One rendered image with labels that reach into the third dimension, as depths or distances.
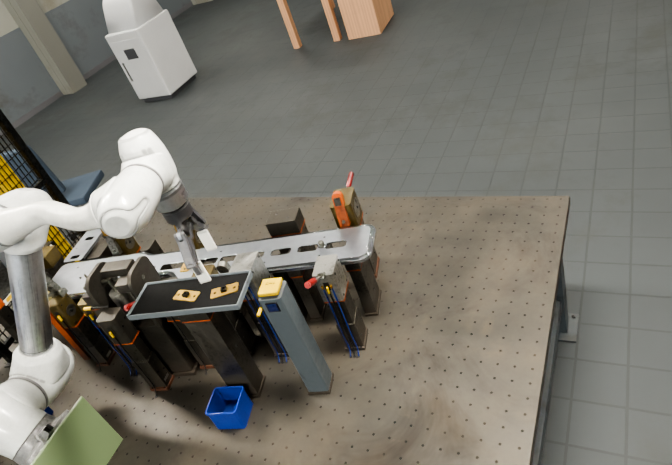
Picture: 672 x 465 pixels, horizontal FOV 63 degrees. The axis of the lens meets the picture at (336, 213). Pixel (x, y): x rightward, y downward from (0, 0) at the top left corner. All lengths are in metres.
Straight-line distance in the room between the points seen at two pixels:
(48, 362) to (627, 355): 2.22
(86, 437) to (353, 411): 0.85
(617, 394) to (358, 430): 1.20
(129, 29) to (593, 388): 6.08
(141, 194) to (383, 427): 0.96
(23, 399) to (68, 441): 0.20
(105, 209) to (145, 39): 5.88
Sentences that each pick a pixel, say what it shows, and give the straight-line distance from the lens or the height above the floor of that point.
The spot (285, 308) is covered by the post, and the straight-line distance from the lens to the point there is 1.57.
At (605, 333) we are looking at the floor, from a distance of 2.75.
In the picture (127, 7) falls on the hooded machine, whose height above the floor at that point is 1.12.
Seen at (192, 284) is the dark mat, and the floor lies 1.16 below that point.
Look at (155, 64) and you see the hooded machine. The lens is 7.08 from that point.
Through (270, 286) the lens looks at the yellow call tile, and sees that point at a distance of 1.56.
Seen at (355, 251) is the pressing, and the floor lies 1.00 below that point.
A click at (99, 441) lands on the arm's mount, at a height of 0.78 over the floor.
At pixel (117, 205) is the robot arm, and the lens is 1.22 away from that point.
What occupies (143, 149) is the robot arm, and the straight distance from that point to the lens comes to 1.34.
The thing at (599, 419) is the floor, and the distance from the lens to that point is 2.50.
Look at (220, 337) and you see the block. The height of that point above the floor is 1.00.
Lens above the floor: 2.12
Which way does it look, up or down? 34 degrees down
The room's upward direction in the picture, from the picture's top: 21 degrees counter-clockwise
